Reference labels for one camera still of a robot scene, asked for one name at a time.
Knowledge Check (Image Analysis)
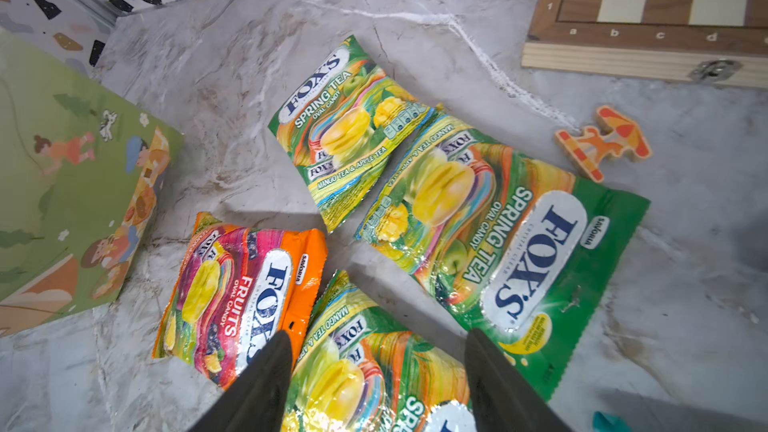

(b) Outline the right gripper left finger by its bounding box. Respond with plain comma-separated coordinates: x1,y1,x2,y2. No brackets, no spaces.
190,331,293,431

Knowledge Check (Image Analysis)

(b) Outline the green apple tea candy packet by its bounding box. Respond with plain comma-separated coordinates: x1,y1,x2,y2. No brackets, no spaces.
281,270,476,431

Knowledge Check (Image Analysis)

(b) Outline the wooden folding chess board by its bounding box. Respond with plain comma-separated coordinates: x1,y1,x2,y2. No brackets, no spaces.
522,0,767,89

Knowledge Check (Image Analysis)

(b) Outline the white paper gift bag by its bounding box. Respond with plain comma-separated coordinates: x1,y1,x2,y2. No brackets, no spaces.
1,32,184,336

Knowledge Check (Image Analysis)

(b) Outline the orange snack packet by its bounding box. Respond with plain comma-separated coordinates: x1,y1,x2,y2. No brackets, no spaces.
152,212,328,389

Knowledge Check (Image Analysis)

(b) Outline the small green spring tea packet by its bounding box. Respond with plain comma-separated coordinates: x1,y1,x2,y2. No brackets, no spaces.
269,35,435,232

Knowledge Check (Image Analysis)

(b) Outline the small orange plastic clip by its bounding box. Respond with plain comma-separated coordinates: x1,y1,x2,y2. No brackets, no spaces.
554,105,653,183

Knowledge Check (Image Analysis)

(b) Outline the green lemon candy packet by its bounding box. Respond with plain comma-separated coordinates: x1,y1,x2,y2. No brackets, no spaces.
357,110,650,399

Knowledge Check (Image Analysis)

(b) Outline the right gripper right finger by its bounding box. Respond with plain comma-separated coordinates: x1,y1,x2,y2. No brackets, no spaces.
464,329,571,432

